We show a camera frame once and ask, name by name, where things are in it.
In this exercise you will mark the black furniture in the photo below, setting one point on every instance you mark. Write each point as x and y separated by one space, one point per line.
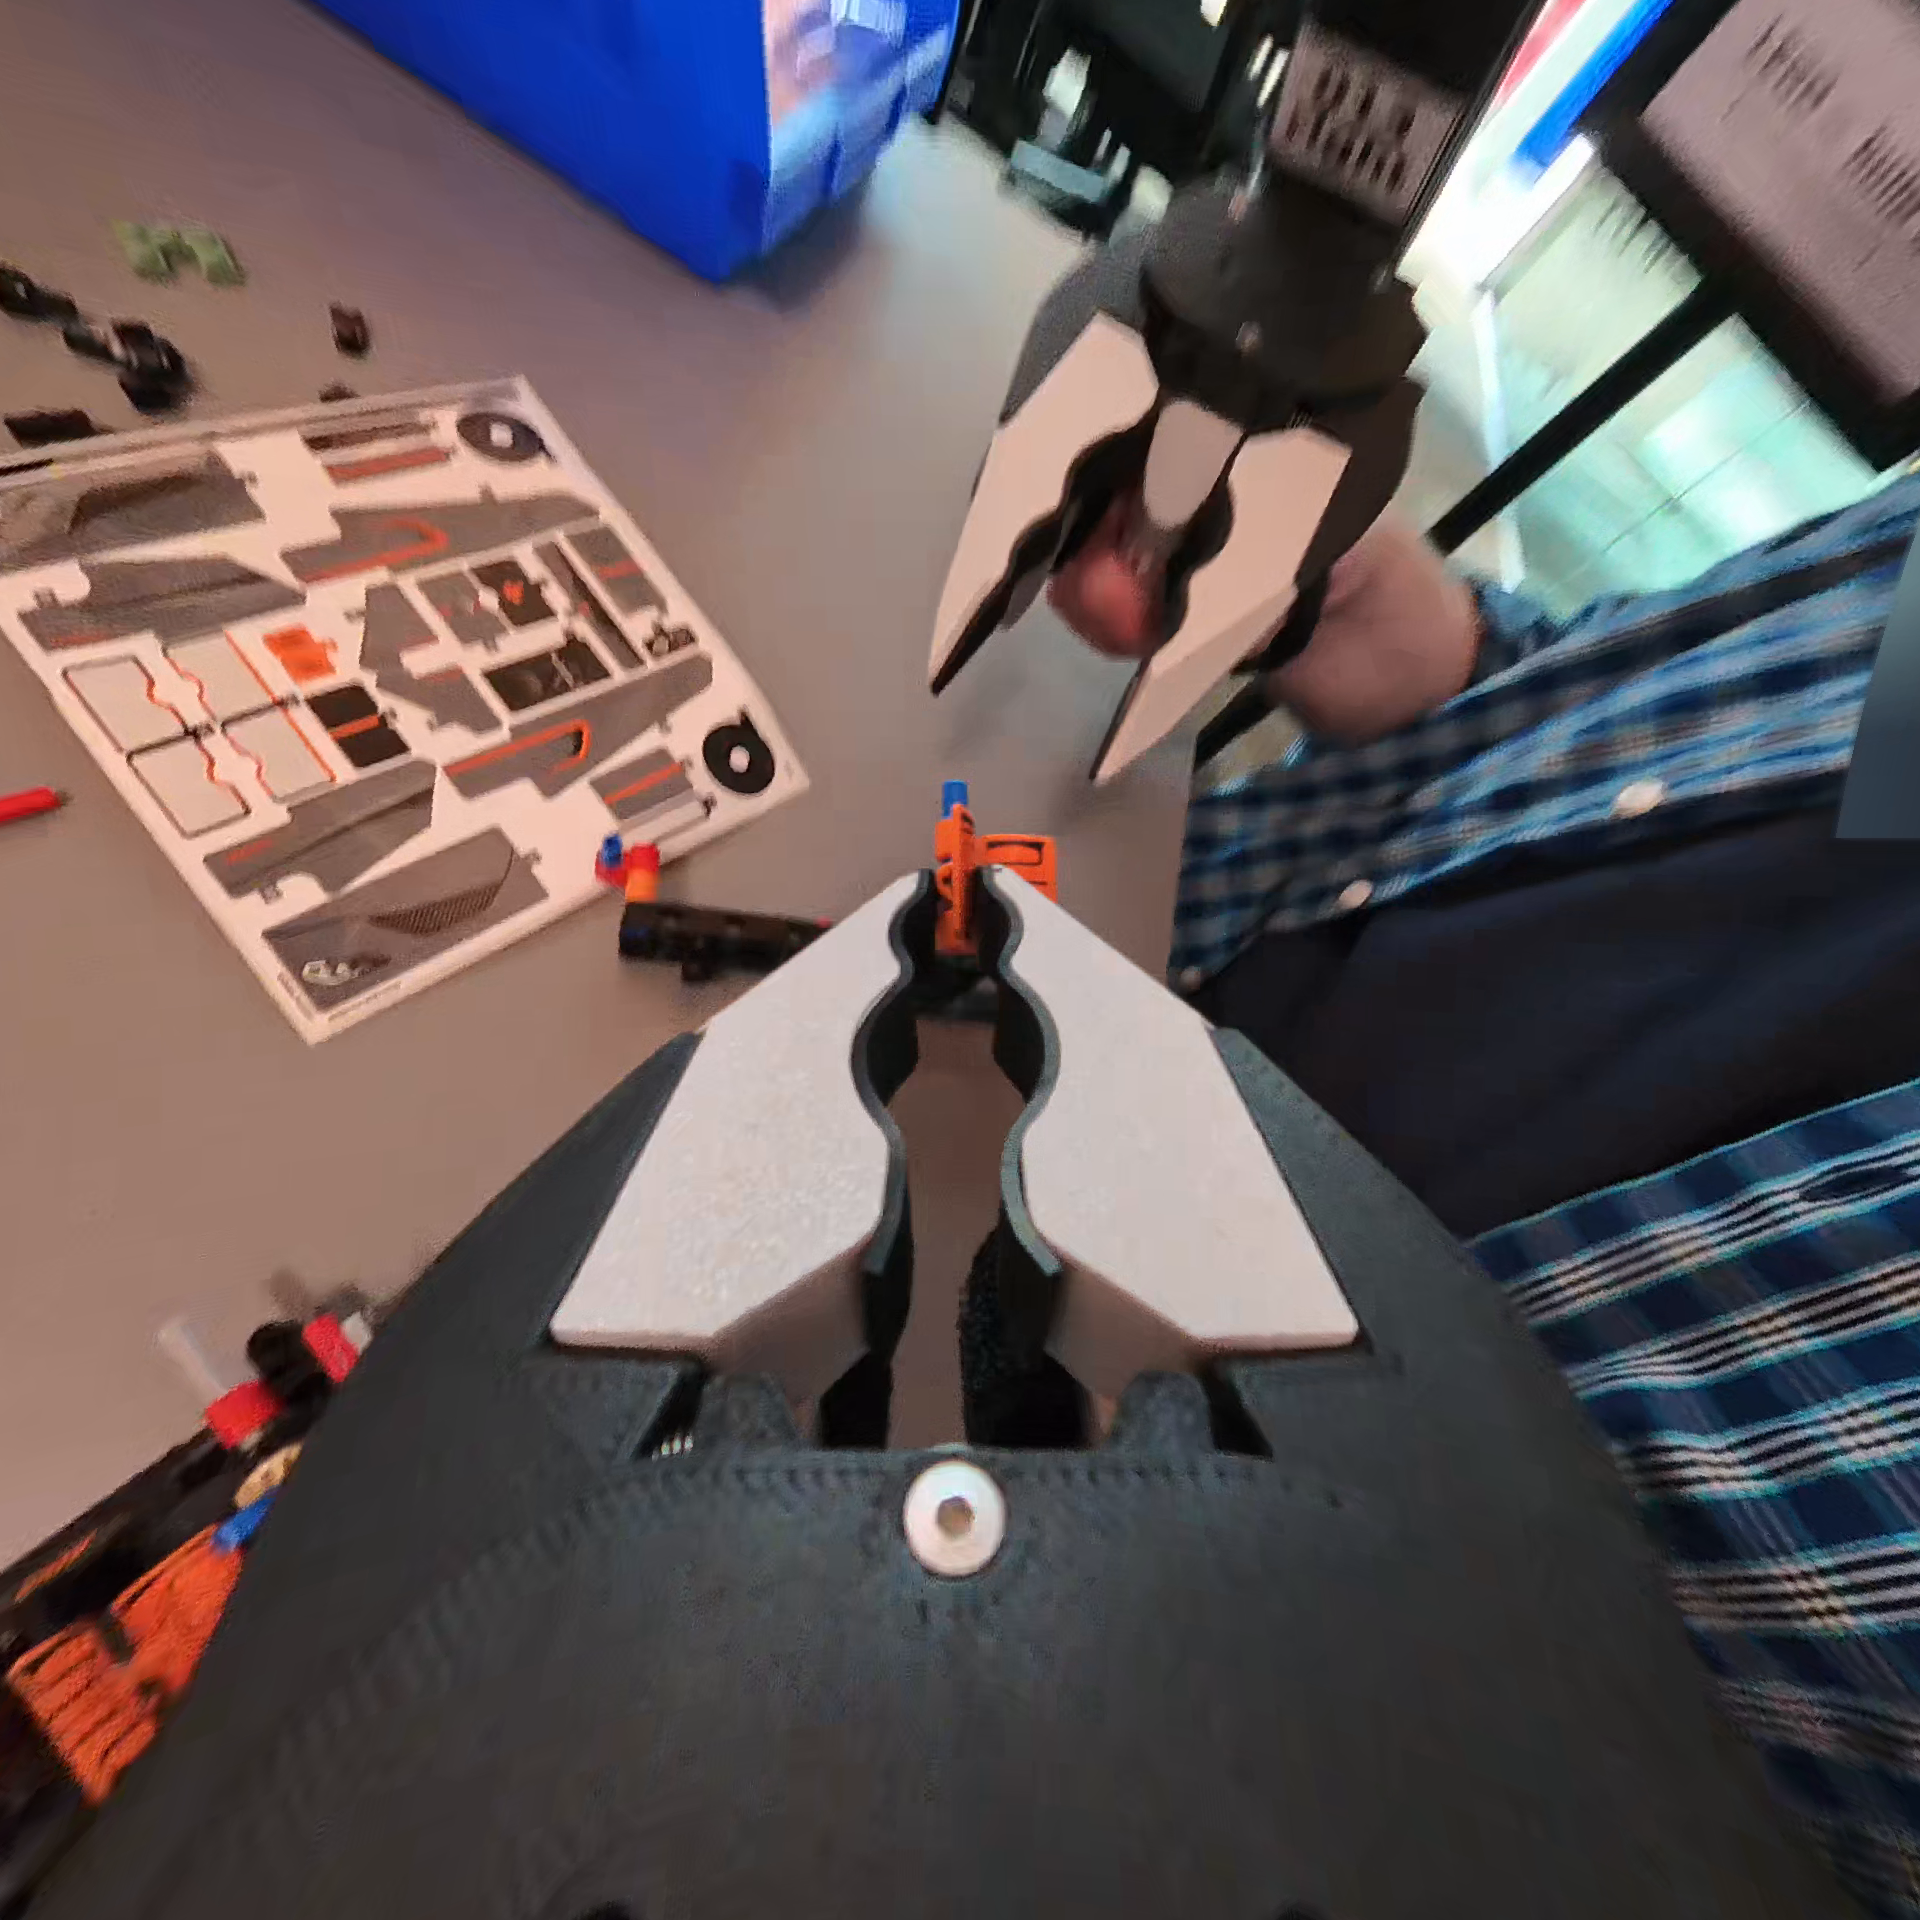
1080 89

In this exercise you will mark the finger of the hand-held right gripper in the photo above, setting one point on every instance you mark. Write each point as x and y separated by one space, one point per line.
1036 465
1245 586

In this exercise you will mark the thin black lego beam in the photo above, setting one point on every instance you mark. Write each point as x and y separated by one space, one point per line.
54 426

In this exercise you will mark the black angled lego piece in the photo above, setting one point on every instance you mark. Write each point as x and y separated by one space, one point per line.
142 363

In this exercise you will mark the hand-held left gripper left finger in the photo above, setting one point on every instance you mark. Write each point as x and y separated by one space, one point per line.
735 1184

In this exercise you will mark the dark grey chair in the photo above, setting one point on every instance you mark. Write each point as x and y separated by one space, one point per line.
1785 182

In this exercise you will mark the black lego beam assembly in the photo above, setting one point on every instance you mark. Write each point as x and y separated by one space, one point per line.
705 930

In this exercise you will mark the lego sticker sheet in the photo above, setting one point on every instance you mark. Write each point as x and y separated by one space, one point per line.
375 691

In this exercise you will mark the person's right hand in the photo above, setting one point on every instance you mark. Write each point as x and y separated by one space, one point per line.
1381 645

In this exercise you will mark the small black lego pin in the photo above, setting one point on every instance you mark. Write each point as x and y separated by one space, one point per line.
32 293

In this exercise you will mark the green lego brick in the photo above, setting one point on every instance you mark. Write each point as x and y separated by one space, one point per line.
181 253

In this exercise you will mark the small red lego pin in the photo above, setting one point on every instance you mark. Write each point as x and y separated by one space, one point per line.
30 806

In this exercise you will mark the small black lego piece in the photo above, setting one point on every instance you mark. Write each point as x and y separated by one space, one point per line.
351 329

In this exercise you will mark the person's navy trousers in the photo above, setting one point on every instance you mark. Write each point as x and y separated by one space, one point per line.
1621 1021

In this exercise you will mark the multicoloured lego car chassis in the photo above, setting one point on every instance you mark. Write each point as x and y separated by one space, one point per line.
135 1651

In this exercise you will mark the person's right forearm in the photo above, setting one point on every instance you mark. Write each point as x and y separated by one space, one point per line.
1694 629

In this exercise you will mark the blue cardboard box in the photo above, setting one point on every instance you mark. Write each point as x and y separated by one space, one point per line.
645 105

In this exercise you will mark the small orange lego assembly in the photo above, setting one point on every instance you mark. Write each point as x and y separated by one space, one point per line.
953 902

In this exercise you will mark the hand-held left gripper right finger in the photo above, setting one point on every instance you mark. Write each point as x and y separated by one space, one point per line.
1184 1200

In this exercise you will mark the person in plaid shirt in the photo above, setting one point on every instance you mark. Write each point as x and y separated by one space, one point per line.
1501 855

